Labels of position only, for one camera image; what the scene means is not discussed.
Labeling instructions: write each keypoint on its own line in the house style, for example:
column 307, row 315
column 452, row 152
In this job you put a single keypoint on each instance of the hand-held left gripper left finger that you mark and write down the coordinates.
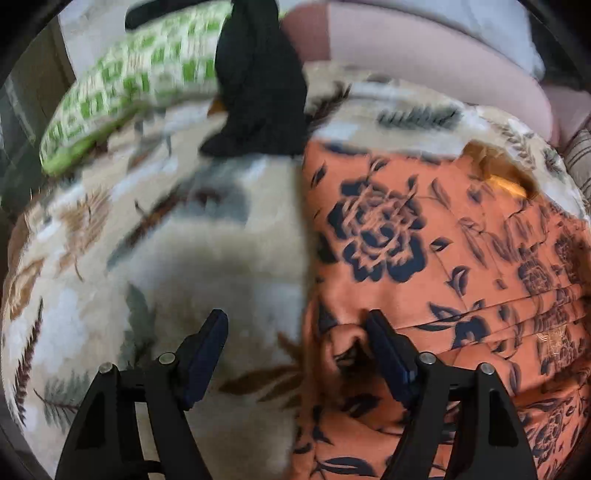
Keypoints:
column 205, row 357

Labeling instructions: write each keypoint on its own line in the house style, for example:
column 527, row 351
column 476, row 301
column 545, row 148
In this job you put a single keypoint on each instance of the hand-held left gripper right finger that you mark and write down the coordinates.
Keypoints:
column 387, row 353

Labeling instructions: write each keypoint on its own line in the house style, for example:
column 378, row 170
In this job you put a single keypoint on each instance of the orange floral garment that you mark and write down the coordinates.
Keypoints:
column 415, row 258

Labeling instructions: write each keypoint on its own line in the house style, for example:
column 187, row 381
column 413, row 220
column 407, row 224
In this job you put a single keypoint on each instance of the cream leaf-print blanket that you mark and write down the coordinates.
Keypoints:
column 138, row 258

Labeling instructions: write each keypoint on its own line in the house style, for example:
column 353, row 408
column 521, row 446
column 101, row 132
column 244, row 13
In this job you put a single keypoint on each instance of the striped brown quilt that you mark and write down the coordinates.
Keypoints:
column 579, row 154

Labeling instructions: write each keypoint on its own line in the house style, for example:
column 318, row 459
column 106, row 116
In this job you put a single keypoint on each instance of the black cloth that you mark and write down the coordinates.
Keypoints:
column 258, row 83

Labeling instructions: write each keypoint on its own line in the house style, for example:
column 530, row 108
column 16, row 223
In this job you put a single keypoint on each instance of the green patterned pillow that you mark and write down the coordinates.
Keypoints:
column 129, row 78

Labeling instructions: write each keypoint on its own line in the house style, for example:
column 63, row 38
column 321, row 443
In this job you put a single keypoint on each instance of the pink bolster cushion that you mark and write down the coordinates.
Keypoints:
column 443, row 64

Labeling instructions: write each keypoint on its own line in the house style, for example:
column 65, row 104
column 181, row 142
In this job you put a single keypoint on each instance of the grey pillow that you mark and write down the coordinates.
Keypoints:
column 443, row 18

